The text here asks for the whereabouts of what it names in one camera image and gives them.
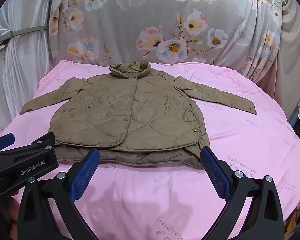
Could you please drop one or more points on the white satin curtain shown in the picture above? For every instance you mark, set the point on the white satin curtain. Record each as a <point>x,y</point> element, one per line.
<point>22,80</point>

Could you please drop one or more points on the olive quilted jacket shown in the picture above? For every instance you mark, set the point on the olive quilted jacket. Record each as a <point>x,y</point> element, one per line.
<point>140,110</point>

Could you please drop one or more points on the orange patterned item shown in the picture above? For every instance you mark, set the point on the orange patterned item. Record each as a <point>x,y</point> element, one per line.
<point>298,210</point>

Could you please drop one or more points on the grey floral cloth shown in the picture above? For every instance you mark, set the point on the grey floral cloth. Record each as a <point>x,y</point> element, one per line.
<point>140,12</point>

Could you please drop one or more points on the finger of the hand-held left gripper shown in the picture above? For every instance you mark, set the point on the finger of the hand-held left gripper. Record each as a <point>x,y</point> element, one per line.
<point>43,142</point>
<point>3,140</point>

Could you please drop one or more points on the person's left hand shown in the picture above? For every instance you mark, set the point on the person's left hand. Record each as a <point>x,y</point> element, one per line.
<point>13,212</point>

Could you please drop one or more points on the grey metal bar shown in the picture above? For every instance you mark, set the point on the grey metal bar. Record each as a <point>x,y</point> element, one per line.
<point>30,30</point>

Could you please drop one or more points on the beige curtain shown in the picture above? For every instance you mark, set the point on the beige curtain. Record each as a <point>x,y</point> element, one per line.
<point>291,55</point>

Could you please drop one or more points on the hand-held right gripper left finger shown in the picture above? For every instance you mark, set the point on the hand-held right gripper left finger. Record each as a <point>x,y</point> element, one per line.
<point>85,177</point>

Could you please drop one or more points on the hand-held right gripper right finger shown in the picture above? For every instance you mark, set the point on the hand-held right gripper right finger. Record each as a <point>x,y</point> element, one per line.
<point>216,176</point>

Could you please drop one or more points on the pink printed bed sheet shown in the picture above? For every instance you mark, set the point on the pink printed bed sheet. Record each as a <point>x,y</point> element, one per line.
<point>240,145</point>

